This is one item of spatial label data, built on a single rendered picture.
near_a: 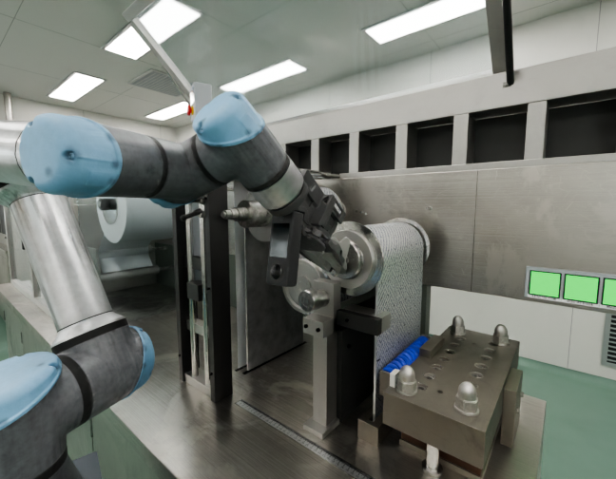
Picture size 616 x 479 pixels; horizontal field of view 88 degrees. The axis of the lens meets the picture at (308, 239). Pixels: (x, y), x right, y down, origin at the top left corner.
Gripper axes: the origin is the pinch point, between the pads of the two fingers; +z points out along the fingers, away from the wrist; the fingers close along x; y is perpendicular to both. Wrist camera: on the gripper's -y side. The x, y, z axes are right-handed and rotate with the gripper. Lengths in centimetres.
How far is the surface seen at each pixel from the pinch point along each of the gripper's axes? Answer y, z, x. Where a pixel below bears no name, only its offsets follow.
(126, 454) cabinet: -50, 12, 44
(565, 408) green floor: 43, 244, -41
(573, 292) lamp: 19, 31, -35
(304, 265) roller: 2.1, 3.7, 11.1
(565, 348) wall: 95, 272, -39
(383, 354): -8.3, 16.7, -6.6
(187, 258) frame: -5.7, -6.1, 37.7
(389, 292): 2.3, 10.3, -6.6
